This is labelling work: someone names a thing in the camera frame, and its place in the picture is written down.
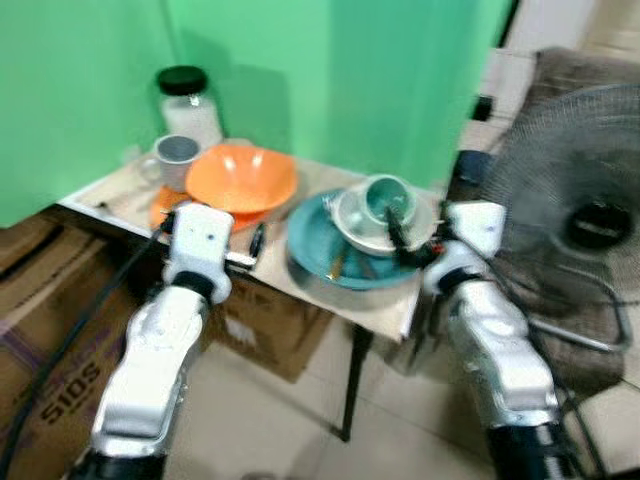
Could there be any teal cup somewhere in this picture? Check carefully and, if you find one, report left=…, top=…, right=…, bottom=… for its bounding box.
left=359, top=174, right=420, bottom=229

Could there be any teal plate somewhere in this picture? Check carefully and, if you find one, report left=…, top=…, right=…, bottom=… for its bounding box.
left=286, top=188, right=429, bottom=292

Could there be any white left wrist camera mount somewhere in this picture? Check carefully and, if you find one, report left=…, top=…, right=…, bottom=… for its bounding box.
left=163, top=202, right=235, bottom=287

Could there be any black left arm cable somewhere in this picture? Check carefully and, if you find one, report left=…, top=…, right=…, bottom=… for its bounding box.
left=0, top=215, right=176, bottom=479

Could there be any brown utensil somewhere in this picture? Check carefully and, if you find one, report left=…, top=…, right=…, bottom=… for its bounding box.
left=328, top=248, right=349, bottom=283

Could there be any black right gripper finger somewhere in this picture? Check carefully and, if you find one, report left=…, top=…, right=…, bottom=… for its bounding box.
left=384, top=205, right=415, bottom=263

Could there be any glass jar with black lid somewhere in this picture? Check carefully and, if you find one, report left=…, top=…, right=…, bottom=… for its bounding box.
left=157, top=65, right=225, bottom=153

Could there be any black standing fan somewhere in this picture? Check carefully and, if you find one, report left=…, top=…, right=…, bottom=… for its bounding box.
left=478, top=84, right=640, bottom=353

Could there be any green backdrop cloth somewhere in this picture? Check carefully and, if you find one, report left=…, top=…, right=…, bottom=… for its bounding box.
left=0, top=0, right=515, bottom=229

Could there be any small cardboard box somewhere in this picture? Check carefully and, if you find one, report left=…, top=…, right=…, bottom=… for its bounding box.
left=206, top=282, right=335, bottom=384

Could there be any grey mug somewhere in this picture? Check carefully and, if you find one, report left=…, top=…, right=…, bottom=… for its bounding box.
left=138, top=134, right=202, bottom=192

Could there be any black table leg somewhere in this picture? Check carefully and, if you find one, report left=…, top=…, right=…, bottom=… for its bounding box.
left=339, top=324, right=375, bottom=443

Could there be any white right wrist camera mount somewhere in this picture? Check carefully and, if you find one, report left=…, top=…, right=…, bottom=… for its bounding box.
left=438, top=200, right=507, bottom=267

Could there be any orange bowl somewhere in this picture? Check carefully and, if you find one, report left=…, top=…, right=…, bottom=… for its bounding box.
left=184, top=142, right=300, bottom=217

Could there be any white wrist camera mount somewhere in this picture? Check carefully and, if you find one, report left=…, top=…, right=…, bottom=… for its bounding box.
left=163, top=202, right=235, bottom=287
left=438, top=200, right=507, bottom=267

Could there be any large printed cardboard box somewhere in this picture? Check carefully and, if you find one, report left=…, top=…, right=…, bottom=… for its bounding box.
left=0, top=213, right=161, bottom=480

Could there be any cream bowl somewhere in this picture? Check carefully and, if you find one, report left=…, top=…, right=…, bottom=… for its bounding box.
left=328, top=184, right=439, bottom=258

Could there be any orange plate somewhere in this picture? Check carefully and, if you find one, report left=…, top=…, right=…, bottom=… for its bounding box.
left=149, top=187, right=267, bottom=234

